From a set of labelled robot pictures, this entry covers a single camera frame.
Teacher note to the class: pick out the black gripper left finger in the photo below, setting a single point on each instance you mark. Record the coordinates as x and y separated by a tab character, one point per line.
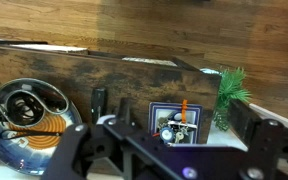
74	146

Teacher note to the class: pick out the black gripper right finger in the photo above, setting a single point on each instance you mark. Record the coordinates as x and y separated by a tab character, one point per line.
265	146

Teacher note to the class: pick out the blue plate with orange spiral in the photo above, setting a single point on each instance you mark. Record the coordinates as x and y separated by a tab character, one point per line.
50	156

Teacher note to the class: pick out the thin black stick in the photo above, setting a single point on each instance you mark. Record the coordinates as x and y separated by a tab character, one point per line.
34	133

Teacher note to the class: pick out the green fern plant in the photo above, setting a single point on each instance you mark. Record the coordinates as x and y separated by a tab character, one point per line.
230	88

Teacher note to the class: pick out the dark wooden console table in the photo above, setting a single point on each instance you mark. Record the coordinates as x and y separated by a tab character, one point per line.
134	83

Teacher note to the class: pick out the bunch of metal keys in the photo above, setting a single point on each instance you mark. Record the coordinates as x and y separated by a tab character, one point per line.
167	135

